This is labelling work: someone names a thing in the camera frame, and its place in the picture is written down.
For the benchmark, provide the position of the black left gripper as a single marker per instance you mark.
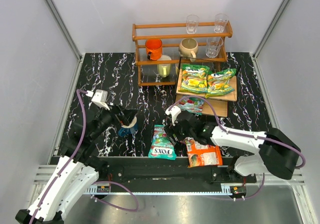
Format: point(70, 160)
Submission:
point(117, 113)

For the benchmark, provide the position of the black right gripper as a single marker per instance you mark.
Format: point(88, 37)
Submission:
point(178, 127)

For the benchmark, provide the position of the blue mug cream inside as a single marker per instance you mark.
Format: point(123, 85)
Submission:
point(132, 128)

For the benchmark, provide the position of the teal mint candy bag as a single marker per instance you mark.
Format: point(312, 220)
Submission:
point(192, 105)
point(161, 147)

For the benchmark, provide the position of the green yellow candy bag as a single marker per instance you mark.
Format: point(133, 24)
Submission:
point(194, 78)

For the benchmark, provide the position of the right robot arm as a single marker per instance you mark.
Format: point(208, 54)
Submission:
point(271, 151)

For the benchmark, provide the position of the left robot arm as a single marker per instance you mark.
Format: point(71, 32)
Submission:
point(77, 169)

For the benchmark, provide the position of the orange fruit candy bag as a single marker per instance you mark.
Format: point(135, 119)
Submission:
point(202, 155)

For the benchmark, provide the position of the two-tier wooden shelf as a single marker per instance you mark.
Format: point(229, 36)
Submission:
point(219, 103)

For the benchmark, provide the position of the orange wooden shelf rack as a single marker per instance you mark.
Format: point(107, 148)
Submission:
point(171, 34)

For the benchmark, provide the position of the clear glass middle shelf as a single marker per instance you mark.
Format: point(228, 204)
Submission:
point(213, 46)

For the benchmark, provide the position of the pale yellow mug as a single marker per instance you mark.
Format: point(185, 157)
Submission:
point(164, 69)

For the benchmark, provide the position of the orange mug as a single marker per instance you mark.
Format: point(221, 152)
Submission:
point(153, 49)

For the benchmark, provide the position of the beige mug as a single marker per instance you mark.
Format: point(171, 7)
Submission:
point(188, 47)

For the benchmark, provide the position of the clear glass top left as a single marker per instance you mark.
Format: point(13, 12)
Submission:
point(192, 22)

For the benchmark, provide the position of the clear glass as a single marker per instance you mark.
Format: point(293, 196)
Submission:
point(220, 22)
point(192, 22)

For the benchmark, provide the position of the clear glass top right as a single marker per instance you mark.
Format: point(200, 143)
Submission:
point(220, 22)

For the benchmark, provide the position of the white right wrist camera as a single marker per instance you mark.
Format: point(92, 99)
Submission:
point(173, 112)

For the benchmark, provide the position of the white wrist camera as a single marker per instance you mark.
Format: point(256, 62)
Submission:
point(98, 98)
point(173, 112)

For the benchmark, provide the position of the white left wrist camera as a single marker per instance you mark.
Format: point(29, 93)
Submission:
point(98, 98)

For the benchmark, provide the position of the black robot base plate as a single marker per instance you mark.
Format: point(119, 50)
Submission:
point(121, 169)

